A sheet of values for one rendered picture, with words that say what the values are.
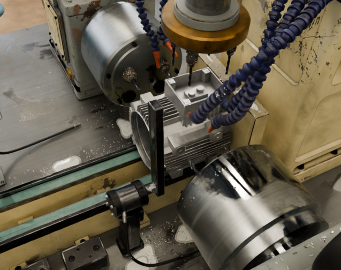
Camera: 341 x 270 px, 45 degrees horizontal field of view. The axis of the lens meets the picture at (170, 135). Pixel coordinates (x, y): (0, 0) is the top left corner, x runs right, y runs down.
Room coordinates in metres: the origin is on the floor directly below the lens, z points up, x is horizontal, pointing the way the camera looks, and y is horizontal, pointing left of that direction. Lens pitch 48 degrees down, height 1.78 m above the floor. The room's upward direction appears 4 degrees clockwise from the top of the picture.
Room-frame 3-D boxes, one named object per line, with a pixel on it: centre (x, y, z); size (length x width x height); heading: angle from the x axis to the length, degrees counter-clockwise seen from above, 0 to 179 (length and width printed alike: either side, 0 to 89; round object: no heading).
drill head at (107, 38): (1.03, 0.16, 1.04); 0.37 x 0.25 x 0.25; 30
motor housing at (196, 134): (0.72, -0.02, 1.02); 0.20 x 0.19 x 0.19; 119
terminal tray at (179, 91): (0.74, -0.06, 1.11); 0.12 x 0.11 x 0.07; 119
